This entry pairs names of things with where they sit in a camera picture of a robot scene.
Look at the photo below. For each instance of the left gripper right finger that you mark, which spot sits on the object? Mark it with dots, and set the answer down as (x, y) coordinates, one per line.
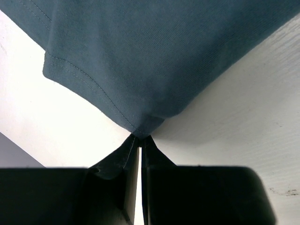
(161, 202)

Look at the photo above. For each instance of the blue t shirt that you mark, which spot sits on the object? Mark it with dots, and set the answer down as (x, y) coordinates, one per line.
(141, 62)

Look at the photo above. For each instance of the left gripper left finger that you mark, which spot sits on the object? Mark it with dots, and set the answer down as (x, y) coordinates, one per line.
(109, 193)

